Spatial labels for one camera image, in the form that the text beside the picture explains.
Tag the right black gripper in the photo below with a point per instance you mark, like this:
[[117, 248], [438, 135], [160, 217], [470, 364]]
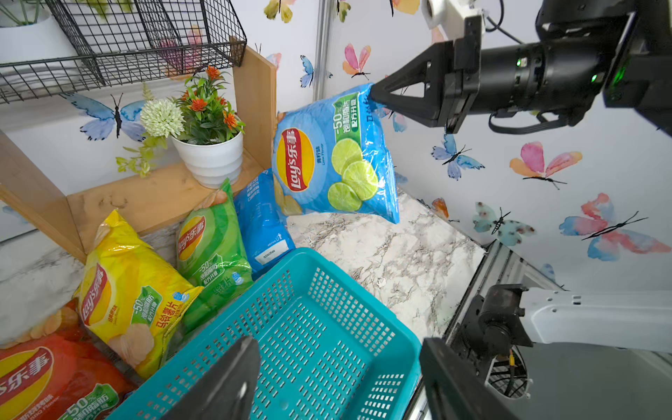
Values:
[[467, 79]]

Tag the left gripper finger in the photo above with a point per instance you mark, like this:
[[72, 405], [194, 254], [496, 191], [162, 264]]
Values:
[[227, 390]]

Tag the light blue lime chips bag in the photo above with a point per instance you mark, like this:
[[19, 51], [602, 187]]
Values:
[[331, 157]]

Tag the green Lay's chips bag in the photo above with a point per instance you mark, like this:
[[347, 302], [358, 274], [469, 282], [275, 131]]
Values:
[[211, 255]]

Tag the dark blue chips bag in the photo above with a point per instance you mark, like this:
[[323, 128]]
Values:
[[265, 235]]

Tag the red Lay's chips bag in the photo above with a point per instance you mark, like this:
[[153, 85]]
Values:
[[54, 371]]

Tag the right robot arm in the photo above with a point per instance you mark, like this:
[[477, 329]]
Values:
[[586, 165]]

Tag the teal plastic basket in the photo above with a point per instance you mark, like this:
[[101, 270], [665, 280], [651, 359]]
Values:
[[329, 349]]

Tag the yellow Lay's chips bag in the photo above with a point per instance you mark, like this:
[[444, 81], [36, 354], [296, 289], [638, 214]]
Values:
[[130, 297]]

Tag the wooden shelf stand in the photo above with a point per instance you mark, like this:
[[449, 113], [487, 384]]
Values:
[[151, 203]]

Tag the white pot orange flowers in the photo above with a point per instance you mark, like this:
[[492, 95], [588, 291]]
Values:
[[201, 123]]

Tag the white pot beige flowers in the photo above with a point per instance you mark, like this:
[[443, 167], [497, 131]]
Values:
[[29, 32]]

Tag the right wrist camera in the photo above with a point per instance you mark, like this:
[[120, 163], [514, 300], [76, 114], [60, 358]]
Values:
[[451, 13]]

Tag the black wire wall basket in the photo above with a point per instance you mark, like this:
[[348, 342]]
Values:
[[125, 42]]

